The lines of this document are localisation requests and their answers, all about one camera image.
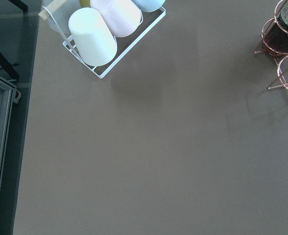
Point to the tea bottle front rack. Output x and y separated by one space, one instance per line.
276 41

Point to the white cup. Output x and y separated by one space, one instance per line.
94 41

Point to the pink cup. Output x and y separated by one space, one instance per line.
121 16

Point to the light blue cup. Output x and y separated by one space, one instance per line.
149 5

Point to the yellow cup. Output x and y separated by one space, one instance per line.
85 3

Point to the grey blue cup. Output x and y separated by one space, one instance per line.
62 15

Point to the white wire cup rack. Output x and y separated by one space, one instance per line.
148 21

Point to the copper wire bottle rack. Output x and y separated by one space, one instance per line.
281 80

